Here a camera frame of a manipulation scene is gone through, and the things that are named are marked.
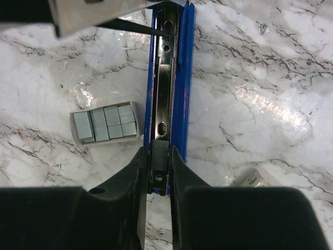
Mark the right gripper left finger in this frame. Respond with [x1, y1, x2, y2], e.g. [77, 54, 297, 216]
[1, 147, 147, 249]

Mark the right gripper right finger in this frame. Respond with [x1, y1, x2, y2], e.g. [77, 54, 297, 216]
[168, 147, 329, 249]

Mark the white staple box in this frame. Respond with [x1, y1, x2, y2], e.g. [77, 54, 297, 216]
[229, 167, 281, 188]

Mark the grey staple tray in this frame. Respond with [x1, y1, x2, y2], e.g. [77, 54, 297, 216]
[69, 101, 141, 146]

